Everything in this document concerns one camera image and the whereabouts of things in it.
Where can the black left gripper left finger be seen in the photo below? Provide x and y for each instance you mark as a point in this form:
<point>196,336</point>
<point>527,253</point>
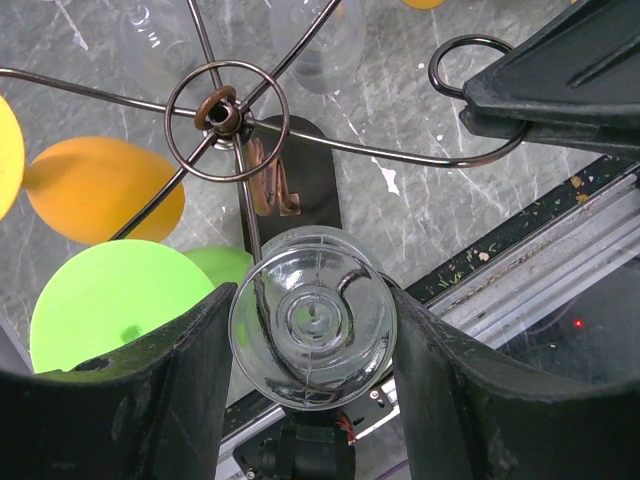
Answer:
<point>152,409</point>

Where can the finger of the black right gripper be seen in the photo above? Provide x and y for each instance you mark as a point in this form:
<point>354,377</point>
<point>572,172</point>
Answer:
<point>612,141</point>
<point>582,67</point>

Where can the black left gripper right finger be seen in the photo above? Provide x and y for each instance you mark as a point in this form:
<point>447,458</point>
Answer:
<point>471,412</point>

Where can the green plastic wine glass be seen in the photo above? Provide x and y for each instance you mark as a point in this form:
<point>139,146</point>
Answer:
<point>113,293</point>

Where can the orange plastic wine glass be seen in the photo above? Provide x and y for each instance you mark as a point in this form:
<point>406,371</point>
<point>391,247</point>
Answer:
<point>424,4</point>

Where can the clear wine glass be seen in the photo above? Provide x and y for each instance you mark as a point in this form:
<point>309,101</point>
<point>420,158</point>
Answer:
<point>313,325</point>
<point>156,38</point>
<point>332,57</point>

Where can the clear wine glass front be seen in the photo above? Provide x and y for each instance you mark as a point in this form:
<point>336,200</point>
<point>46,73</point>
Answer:
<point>313,325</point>

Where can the orange wine glass far left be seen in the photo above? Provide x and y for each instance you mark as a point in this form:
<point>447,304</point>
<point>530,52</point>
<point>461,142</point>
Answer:
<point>85,188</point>

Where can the metal wine glass rack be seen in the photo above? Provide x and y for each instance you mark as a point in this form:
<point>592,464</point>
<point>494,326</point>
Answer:
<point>200,94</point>

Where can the aluminium rail front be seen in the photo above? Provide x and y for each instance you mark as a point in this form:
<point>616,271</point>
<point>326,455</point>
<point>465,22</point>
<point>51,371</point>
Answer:
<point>556,288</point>

